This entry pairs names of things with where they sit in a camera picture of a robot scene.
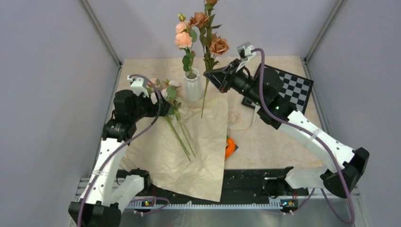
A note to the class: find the black grey checkerboard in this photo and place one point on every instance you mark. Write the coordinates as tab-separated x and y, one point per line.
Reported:
294	91

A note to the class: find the artificial flower bunch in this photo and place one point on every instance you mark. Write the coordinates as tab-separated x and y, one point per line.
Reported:
169	91

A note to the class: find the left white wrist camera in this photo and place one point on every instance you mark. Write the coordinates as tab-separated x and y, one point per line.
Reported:
139	86

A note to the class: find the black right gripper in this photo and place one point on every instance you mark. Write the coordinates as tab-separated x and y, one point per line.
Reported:
219	77

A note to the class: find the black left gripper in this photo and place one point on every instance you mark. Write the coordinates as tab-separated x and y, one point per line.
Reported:
153	107

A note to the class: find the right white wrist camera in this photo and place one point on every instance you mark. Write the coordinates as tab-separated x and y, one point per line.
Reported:
245	52

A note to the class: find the brown rose flower stem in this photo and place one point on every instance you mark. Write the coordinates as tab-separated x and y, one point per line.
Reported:
213	45

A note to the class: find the white ribbed vase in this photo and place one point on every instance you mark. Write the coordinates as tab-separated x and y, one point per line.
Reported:
193	86

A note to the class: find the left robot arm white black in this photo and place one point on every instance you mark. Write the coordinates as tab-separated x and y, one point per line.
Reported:
100	205

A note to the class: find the peach pink flower stem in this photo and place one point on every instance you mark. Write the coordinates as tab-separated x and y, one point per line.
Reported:
184	39

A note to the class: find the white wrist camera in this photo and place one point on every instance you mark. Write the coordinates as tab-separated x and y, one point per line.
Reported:
245	52
139	86

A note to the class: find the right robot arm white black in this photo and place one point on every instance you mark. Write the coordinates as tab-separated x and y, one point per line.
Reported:
268	89

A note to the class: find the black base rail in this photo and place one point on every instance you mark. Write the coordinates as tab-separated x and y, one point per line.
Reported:
239	187

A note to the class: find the orange paper flower bouquet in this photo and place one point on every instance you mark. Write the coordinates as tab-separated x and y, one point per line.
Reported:
158	151

